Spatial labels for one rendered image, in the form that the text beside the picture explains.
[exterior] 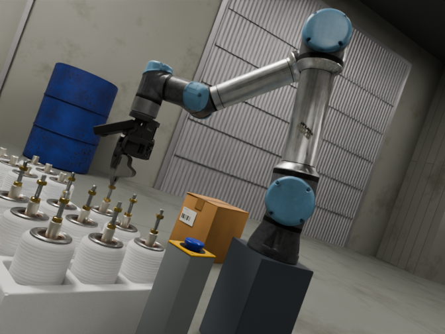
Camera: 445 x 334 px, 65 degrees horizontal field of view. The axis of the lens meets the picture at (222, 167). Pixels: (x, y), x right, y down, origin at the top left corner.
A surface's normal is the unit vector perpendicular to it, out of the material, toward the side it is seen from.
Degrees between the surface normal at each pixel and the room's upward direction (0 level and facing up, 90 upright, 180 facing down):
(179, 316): 90
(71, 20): 90
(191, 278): 90
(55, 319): 90
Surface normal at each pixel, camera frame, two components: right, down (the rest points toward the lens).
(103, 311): 0.70, 0.26
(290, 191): -0.24, 0.05
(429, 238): -0.85, -0.31
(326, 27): -0.18, -0.21
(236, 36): 0.40, 0.14
